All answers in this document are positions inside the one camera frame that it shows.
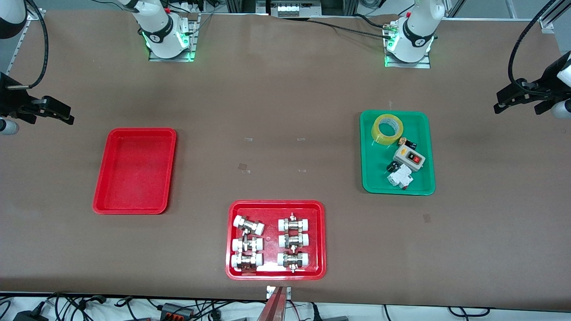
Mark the black cable on table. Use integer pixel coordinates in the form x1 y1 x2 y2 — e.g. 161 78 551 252
279 17 393 38

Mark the red stand bar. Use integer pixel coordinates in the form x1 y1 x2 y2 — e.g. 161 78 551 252
257 288 288 321

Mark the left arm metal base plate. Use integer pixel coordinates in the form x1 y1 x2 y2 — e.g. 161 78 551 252
385 22 431 69

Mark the white metal pipe fitting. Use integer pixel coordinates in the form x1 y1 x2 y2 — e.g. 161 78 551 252
233 215 265 235
278 233 310 249
231 253 263 271
278 213 310 232
232 237 264 253
277 252 310 273

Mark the aluminium frame post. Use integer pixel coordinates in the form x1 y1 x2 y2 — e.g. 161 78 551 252
540 0 571 34
7 8 45 76

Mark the white power strip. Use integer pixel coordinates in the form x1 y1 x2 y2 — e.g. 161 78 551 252
270 1 322 17

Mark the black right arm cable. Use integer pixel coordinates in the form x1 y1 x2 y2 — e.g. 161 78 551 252
7 0 49 90

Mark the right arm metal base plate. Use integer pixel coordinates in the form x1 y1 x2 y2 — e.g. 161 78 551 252
149 13 199 62

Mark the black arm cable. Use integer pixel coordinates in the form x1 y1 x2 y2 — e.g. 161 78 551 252
7 0 49 90
509 0 560 92

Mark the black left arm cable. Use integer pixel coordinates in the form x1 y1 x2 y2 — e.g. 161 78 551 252
509 0 560 92

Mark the red plastic tray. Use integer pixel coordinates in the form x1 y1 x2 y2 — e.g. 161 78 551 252
225 200 327 280
92 128 177 215

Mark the white circuit breaker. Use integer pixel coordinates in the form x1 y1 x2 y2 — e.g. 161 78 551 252
386 164 414 191

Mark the green plastic tray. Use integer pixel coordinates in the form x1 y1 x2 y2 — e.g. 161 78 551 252
360 110 436 196

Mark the black loose cable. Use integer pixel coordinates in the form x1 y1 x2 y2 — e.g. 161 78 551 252
45 292 108 313
447 306 491 318

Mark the yellow packing tape roll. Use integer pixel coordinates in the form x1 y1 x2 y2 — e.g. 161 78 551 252
371 114 404 146

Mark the grey on-off switch box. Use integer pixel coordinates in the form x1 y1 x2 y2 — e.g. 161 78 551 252
393 144 426 172

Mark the black plug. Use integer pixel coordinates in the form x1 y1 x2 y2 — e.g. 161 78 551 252
12 310 49 321

